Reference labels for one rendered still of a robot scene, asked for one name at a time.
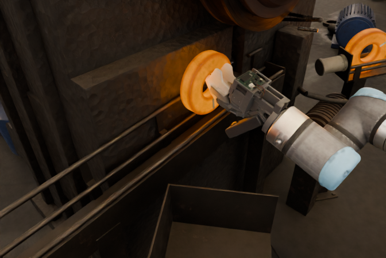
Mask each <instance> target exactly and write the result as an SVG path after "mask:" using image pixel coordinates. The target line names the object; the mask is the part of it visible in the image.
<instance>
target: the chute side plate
mask: <svg viewBox="0 0 386 258"><path fill-rule="evenodd" d="M284 77H285V74H282V75H280V76H279V77H278V78H276V79H274V80H273V81H272V82H271V84H270V86H271V87H273V88H274V89H275V90H277V91H280V93H282V89H283V83H284ZM244 118H246V117H244ZM244 118H242V117H240V116H236V115H235V114H233V113H232V112H228V113H227V114H226V115H225V116H223V117H222V118H221V119H220V120H218V121H217V122H216V123H215V124H213V125H212V126H210V127H209V128H208V129H207V130H205V131H204V132H203V133H202V134H200V135H199V136H198V137H197V138H195V139H194V140H192V141H191V142H190V143H189V144H188V145H186V146H185V147H184V148H182V149H181V150H180V151H179V152H177V153H176V154H175V155H173V156H172V157H171V158H170V159H168V160H167V161H166V162H165V163H163V164H162V165H161V166H159V167H158V168H157V169H155V170H154V171H153V172H152V173H150V174H149V175H148V176H147V177H145V178H144V179H143V180H142V181H140V182H139V183H137V184H136V185H135V186H134V187H132V188H131V189H130V190H129V191H127V192H126V193H125V194H124V195H122V196H121V197H120V198H118V199H117V200H116V201H115V202H114V203H112V204H111V205H110V206H108V207H107V208H105V209H104V210H103V211H102V212H100V213H99V214H98V215H97V216H95V217H94V218H93V219H92V220H90V221H89V222H88V223H86V224H85V225H84V226H82V227H81V228H80V229H79V230H77V231H76V232H75V233H74V234H72V235H71V236H70V237H68V238H67V239H66V240H65V241H63V242H62V243H61V244H60V245H58V246H57V247H56V248H55V249H53V250H52V251H50V252H49V253H48V254H47V255H45V256H44V257H43V258H89V257H90V256H91V255H92V254H93V253H94V252H96V251H97V250H98V247H97V244H96V240H97V239H98V238H100V237H101V236H103V235H104V234H105V233H106V232H108V231H109V230H110V229H112V228H113V227H115V226H116V225H117V224H118V223H121V227H122V229H123V228H124V227H125V226H126V225H127V224H128V223H130V222H131V221H132V220H133V219H135V218H136V217H137V216H138V215H139V214H140V213H141V212H143V211H144V210H145V209H146V208H147V207H148V206H150V205H151V204H152V203H153V202H154V201H155V200H156V199H158V198H159V197H160V196H162V195H163V194H164V193H165V192H166V190H167V186H168V184H175V183H177V182H178V181H179V180H180V179H181V178H182V177H183V176H185V175H186V174H187V173H189V172H190V171H191V170H192V169H193V168H194V167H195V166H197V165H198V164H199V163H200V162H201V161H202V160H204V159H205V158H206V157H207V156H208V155H209V154H210V153H212V152H213V151H214V150H215V149H217V148H218V147H219V146H220V145H221V144H222V143H224V142H225V141H226V140H227V139H228V138H229V137H228V135H227V134H226V132H225V130H226V129H227V128H228V127H230V125H231V123H232V122H234V121H240V120H243V119H244Z"/></svg>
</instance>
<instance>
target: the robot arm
mask: <svg viewBox="0 0 386 258"><path fill-rule="evenodd" d="M256 73H258V74H259V75H261V76H262V77H263V78H265V80H263V79H261V78H260V77H259V76H258V75H256ZM205 81H206V84H207V87H208V88H209V90H210V93H211V95H212V96H213V98H214V99H215V101H216V102H217V104H219V105H220V106H222V107H223V108H225V109H226V110H227V111H230V112H232V113H233V114H235V115H236V116H240V117H242V118H244V117H246V118H244V119H243V120H240V121H234V122H232V123H231V125H230V127H228V128H227V129H226V130H225V132H226V134H227V135H228V137H229V138H232V137H235V136H241V135H242V134H243V133H245V132H247V131H249V130H252V129H254V128H257V127H259V126H261V125H263V124H264V125H263V128H262V131H263V132H264V133H266V134H267V135H266V140H267V141H269V142H270V143H271V144H272V145H274V146H275V147H276V148H277V149H278V150H280V151H281V152H282V153H283V154H285V155H286V156H287V157H288V158H289V159H291V160H292V161H293V162H294V163H296V164H297V165H298V166H299V167H300V168H302V169H303V170H304V171H306V172H307V173H308V174H309V175H310V176H312V177H313V178H314V179H315V180H317V181H318V182H319V184H320V185H321V186H323V187H325V188H327V189H328V190H331V191H333V190H335V189H336V188H337V187H338V186H339V185H340V184H341V183H342V182H343V180H344V179H345V178H346V177H347V176H348V175H349V174H350V173H351V171H352V170H353V169H354V168H355V166H356V165H357V164H358V163H359V162H360V160H361V157H360V155H359V154H358V152H359V151H360V150H361V149H362V148H363V147H364V146H365V145H366V144H367V143H370V144H372V145H373V146H375V147H376V148H380V149H382V150H383V151H384V152H386V95H385V94H384V93H383V92H381V91H379V90H376V89H374V88H369V87H364V88H361V89H359V90H358V91H357V92H356V93H355V94H354V95H353V96H351V97H350V98H349V100H348V102H347V103H346V104H345V105H344V106H343V107H342V109H341V110H340V111H339V112H338V113H337V114H336V115H335V116H334V117H333V118H332V119H331V121H330V122H329V123H328V124H326V125H325V127H324V128H323V127H321V126H320V125H318V124H317V123H316V122H314V121H313V120H312V119H310V118H309V117H308V116H306V115H305V114H304V113H302V112H301V111H300V110H298V109H297V108H296V107H294V106H291V107H289V108H288V107H287V106H288V104H289V102H290V100H289V99H288V98H287V97H285V96H284V95H283V94H281V93H279V92H278V91H277V90H275V89H274V88H273V87H271V86H270V84H271V82H272V81H271V80H270V79H268V78H267V77H266V76H264V75H263V74H262V73H260V72H259V71H257V70H256V69H255V68H253V69H252V71H251V70H250V71H248V72H246V73H244V74H242V75H241V76H239V77H237V78H236V77H235V76H234V75H233V67H232V66H231V65H230V64H229V63H226V64H224V65H223V67H222V68H221V69H219V68H216V69H215V70H214V71H213V72H212V73H211V74H210V75H209V76H208V77H207V78H206V80H205ZM229 93H230V94H229ZM228 94H229V96H228Z"/></svg>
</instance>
